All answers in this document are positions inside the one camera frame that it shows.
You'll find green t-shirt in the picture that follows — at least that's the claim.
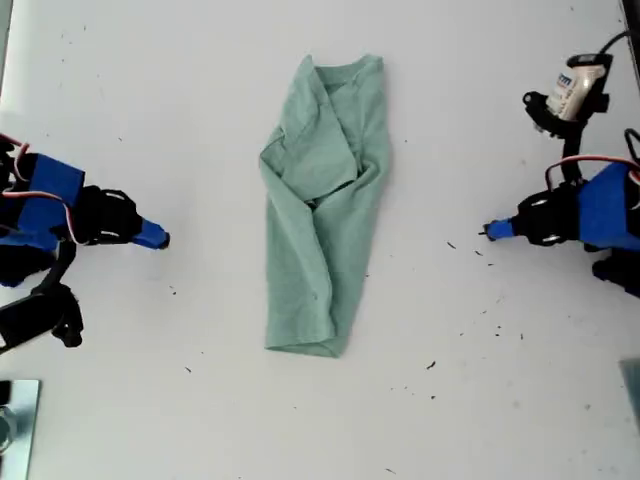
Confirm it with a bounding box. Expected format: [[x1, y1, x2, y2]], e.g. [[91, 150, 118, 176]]
[[258, 53, 396, 359]]

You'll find red white servo wire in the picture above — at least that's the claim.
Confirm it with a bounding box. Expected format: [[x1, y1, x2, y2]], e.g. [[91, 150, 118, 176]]
[[0, 132, 84, 246], [543, 154, 640, 191]]

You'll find black camera mount stalk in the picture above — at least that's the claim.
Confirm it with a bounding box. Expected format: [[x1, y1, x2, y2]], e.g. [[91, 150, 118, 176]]
[[29, 239, 85, 350], [521, 62, 612, 185]]

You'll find white camera box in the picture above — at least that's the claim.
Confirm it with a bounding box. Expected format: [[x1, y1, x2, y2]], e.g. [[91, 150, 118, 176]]
[[544, 53, 615, 122]]

